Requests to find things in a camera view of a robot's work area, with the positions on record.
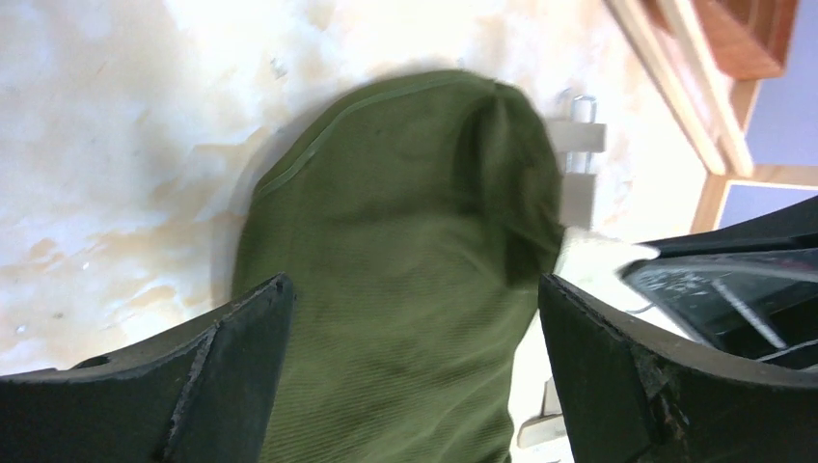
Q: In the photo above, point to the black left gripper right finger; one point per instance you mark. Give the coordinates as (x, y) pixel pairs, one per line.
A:
(633, 392)

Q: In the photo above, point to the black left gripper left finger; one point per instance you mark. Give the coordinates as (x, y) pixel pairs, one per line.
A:
(202, 391)

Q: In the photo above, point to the green underwear with cream waistband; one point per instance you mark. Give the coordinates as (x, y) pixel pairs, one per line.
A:
(415, 217)

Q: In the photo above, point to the beige clip hanger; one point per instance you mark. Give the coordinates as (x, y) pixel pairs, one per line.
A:
(576, 139)

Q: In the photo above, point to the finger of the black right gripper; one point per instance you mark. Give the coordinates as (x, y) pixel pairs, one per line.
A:
(749, 290)

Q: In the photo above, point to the orange wooden compartment tray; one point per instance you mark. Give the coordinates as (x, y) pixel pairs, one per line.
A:
(749, 39)

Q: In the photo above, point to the light wooden clothes rack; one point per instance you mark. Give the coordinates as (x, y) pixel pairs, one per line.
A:
(712, 117)

